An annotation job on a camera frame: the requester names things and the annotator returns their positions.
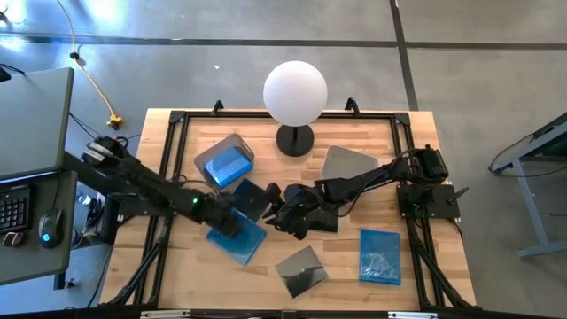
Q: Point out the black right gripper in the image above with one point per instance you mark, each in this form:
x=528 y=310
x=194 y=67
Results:
x=297 y=212

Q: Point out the small dark red object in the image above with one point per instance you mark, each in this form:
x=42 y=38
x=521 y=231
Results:
x=13 y=239

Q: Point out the black keyboard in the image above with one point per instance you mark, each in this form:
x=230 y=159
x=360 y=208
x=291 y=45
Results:
x=13 y=208

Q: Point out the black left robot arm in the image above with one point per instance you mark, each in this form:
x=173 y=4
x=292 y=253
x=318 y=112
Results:
x=155 y=186

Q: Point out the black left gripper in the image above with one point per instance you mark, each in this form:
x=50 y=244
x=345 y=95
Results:
x=219 y=210

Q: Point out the blue jewel case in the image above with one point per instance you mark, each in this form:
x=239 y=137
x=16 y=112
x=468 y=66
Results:
x=228 y=167
x=380 y=257
x=248 y=243

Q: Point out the black aluminium table frame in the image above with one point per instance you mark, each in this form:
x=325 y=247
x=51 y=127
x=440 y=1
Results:
x=221 y=115

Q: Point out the black frame clamp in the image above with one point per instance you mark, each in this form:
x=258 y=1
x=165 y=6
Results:
x=217 y=106
x=352 y=106

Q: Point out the grey desk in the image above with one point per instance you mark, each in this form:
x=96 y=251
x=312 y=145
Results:
x=26 y=261

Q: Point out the black jewel case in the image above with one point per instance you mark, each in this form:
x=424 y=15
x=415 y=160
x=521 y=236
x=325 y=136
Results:
x=252 y=199
x=325 y=221
x=301 y=271

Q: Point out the black computer mouse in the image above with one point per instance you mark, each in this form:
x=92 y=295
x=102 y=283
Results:
x=50 y=228

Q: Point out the grey plastic bin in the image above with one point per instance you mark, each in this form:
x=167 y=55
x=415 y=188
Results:
x=345 y=161
x=232 y=141

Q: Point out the grey metal table frame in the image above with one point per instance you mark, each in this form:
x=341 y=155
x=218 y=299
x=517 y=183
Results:
x=527 y=199

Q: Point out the grey raised desk shelf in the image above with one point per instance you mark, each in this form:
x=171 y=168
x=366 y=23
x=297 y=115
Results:
x=33 y=119

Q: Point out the silver metal bracket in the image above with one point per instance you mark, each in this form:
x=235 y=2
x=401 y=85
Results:
x=166 y=314
x=412 y=315

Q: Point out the white globe table lamp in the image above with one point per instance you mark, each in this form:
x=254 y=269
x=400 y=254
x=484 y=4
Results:
x=294 y=93

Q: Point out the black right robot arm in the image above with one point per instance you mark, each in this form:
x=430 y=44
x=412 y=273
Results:
x=354 y=184

